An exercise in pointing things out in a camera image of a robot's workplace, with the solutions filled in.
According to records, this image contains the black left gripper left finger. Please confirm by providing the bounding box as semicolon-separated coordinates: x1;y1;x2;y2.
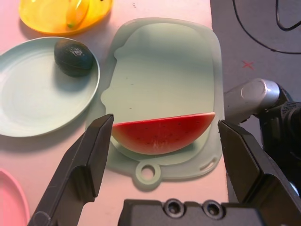
28;113;115;226

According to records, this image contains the red watermelon slice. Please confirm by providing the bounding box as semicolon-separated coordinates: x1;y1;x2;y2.
111;112;216;155

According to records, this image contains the yellow toy banana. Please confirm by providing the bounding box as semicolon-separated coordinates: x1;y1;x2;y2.
65;0;90;30

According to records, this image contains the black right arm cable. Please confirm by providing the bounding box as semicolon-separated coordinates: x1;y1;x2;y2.
232;0;301;54

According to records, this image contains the yellow plastic plate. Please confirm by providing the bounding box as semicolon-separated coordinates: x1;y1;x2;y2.
18;0;113;36

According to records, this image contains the dark green toy avocado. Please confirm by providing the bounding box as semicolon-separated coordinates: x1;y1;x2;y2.
54;39;94;78

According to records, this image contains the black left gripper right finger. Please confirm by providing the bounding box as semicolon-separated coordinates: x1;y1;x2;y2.
217;119;301;208

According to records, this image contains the mint green plastic plate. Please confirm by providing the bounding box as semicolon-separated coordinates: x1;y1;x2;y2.
0;37;101;137

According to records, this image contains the green silicone cutting board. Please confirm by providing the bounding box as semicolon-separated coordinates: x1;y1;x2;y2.
101;18;223;191

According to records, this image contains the pink plastic plate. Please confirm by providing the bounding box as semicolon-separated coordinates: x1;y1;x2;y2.
0;168;31;226

